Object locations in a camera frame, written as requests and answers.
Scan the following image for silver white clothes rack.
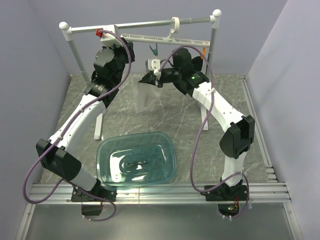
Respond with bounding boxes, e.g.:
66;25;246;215
55;17;214;142

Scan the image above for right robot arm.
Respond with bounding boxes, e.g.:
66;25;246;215
141;46;255;200

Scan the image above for teal transparent plastic basin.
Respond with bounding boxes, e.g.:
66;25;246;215
96;131;177;191

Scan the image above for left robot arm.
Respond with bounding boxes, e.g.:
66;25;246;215
36;41;135;201

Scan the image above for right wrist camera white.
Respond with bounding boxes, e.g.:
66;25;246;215
145;58;161;78

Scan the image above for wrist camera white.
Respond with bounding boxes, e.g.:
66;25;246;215
145;58;161;78
95;24;122;48

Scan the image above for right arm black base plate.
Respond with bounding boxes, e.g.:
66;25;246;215
201;180;250;219

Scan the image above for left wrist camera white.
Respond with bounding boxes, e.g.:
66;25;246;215
95;24;122;48

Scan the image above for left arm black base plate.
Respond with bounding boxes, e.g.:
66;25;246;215
70;186;118;217

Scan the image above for white underwear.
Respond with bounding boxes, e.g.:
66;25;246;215
131;72;162;113

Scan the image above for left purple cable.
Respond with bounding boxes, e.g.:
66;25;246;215
22;29;133;222

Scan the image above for aluminium rail frame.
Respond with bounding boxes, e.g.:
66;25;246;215
16;74;303;240

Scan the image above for white plastic clip hanger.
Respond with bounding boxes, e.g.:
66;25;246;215
121;17;210;48

